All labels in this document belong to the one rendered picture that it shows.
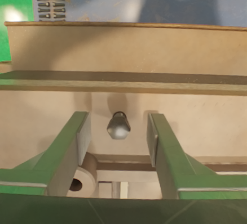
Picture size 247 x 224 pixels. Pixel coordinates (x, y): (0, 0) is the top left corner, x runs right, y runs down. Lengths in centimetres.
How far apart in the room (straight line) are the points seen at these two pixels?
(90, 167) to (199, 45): 24
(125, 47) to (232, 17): 78
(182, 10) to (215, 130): 78
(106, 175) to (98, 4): 81
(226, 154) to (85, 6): 83
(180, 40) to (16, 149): 27
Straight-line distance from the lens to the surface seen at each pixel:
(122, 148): 19
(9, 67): 38
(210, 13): 98
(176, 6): 94
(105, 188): 21
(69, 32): 31
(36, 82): 23
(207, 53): 32
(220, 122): 20
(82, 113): 16
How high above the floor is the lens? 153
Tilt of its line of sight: 73 degrees down
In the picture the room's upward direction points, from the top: 178 degrees counter-clockwise
